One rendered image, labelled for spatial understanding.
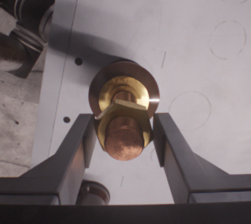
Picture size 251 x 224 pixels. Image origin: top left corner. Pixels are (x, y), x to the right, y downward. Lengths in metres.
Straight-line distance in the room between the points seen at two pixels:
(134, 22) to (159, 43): 0.05
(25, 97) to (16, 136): 0.47
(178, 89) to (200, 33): 0.10
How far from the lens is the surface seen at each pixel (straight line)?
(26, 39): 0.65
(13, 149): 2.34
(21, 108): 2.07
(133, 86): 0.22
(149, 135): 0.15
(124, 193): 0.46
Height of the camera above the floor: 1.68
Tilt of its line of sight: 72 degrees down
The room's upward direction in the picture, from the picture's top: 179 degrees clockwise
